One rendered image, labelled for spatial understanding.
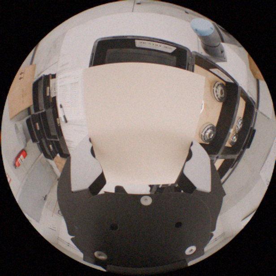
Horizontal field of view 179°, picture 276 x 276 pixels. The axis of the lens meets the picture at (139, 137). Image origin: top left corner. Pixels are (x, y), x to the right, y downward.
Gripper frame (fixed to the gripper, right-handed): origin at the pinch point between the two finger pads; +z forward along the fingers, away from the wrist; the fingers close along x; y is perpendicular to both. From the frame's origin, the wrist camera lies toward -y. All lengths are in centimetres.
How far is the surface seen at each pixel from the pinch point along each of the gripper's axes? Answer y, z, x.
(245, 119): -3, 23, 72
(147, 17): -58, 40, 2
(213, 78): -16.7, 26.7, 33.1
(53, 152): 75, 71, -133
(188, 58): -17.4, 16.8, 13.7
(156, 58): -17.8, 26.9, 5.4
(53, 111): 10, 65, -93
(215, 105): -3.2, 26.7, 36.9
